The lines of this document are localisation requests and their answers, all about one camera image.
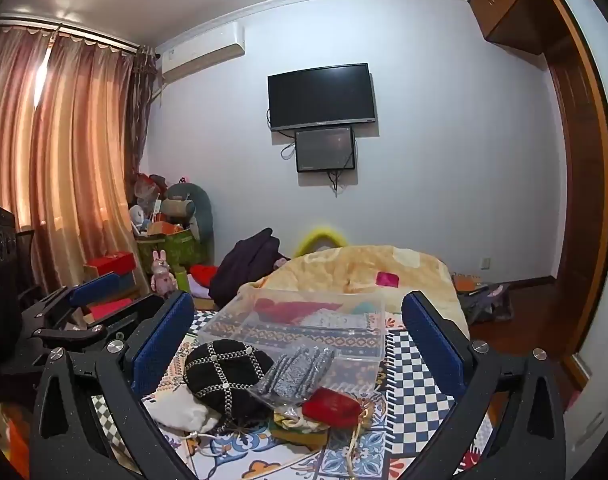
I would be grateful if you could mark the grey green plush toy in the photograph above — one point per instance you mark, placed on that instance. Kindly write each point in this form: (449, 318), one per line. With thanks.
(189, 205)

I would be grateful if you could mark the yellow patterned pouch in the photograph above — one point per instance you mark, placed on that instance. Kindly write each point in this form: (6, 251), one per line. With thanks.
(296, 422)

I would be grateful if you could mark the pink plush bunny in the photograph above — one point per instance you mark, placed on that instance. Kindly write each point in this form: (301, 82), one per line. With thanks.
(162, 274)

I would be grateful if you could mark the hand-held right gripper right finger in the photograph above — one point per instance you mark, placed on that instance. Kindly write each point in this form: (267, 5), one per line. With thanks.
(434, 342)

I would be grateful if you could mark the yellow floral quilt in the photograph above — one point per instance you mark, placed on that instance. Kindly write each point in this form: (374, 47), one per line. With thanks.
(364, 272)

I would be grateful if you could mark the teal cloth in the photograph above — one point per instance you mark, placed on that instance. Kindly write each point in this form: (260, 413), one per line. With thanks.
(361, 306)

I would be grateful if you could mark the wall power outlet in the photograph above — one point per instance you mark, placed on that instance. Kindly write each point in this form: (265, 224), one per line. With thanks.
(485, 262)

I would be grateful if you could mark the white wall air conditioner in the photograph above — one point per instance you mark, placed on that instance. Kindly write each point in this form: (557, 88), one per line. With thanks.
(204, 52)

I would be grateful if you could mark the grey backpack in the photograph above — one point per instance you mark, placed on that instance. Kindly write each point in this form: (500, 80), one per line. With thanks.
(486, 305)

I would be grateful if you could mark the dark purple jacket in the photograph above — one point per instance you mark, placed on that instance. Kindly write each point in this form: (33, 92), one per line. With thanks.
(246, 262)

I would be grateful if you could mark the patterned bed blanket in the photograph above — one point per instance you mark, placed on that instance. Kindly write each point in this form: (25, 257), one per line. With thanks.
(394, 410)

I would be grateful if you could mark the clear plastic storage box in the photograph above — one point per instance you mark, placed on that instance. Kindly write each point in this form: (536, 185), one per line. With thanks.
(304, 325)

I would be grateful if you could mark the pink small pouch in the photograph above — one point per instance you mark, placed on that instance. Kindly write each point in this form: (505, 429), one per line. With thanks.
(388, 279)

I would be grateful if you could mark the green gift bag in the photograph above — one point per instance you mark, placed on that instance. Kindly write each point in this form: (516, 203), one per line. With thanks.
(176, 247)

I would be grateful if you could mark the orange spiral notebook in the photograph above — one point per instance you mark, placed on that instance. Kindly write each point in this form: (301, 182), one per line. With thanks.
(466, 282)

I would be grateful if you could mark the red cloth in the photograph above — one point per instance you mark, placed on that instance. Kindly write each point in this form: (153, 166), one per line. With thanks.
(279, 309)

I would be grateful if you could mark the red velvet pouch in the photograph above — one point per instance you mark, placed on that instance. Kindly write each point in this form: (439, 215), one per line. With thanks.
(331, 404)

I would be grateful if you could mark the red gift box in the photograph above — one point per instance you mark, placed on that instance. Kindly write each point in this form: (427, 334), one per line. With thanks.
(109, 263)

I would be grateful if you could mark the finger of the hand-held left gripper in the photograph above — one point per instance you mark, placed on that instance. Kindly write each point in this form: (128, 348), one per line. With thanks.
(96, 289)
(84, 332)

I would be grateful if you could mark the wooden door frame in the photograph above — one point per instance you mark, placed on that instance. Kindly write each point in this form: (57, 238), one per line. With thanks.
(584, 185)

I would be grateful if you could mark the pink orange curtain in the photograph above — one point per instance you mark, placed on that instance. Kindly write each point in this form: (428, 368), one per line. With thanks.
(49, 160)

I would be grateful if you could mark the small black wall monitor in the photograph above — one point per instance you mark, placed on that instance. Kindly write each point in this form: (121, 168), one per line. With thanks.
(325, 150)

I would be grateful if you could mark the grey glittery gloves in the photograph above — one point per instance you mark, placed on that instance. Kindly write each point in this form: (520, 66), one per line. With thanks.
(291, 372)

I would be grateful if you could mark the wooden overhead cabinet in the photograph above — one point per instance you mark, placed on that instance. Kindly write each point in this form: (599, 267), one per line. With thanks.
(514, 5)

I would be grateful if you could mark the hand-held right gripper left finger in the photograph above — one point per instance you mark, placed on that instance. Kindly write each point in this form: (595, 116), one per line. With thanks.
(156, 340)

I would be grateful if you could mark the large black wall television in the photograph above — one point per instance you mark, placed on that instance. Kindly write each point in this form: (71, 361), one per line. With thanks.
(320, 96)

